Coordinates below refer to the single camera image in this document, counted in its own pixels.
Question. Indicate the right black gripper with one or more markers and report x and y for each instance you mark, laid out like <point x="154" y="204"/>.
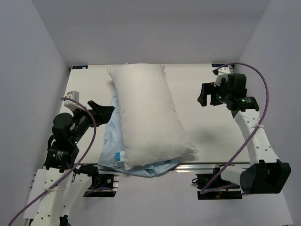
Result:
<point x="208" y="89"/>

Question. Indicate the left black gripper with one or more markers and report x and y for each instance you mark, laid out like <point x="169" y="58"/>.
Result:
<point x="103" y="113"/>

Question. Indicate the light blue pillowcase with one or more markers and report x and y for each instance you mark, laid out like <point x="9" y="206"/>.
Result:
<point x="112" y="155"/>

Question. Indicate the white pillow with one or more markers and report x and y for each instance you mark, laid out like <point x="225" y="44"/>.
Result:
<point x="151" y="129"/>

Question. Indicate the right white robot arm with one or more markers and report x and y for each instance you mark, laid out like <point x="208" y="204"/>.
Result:
<point x="266" y="173"/>

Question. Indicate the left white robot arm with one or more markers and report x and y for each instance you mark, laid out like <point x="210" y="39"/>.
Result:
<point x="65" y="181"/>

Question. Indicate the right blue table label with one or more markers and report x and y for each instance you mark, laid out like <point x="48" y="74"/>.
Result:
<point x="216" y="65"/>

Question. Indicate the blue table label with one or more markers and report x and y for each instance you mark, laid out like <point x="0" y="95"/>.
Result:
<point x="79" y="67"/>
<point x="216" y="65"/>

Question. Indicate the left blue table label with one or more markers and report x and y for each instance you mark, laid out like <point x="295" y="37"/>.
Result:
<point x="79" y="67"/>

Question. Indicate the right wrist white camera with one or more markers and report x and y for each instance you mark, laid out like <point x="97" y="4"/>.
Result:
<point x="220" y="74"/>

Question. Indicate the wrist white camera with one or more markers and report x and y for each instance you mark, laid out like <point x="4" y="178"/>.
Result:
<point x="220" y="74"/>
<point x="73" y="99"/>

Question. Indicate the right aluminium side rail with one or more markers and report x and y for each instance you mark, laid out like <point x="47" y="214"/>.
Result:
<point x="232" y="68"/>

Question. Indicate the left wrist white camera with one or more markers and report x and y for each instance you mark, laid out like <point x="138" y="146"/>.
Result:
<point x="73" y="99"/>

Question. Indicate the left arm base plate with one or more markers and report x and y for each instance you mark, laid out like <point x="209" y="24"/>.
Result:
<point x="105" y="185"/>

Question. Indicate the aluminium front rail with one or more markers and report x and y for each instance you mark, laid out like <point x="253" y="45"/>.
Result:
<point x="196" y="168"/>

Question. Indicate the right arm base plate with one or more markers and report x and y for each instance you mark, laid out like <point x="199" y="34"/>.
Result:
<point x="222" y="189"/>

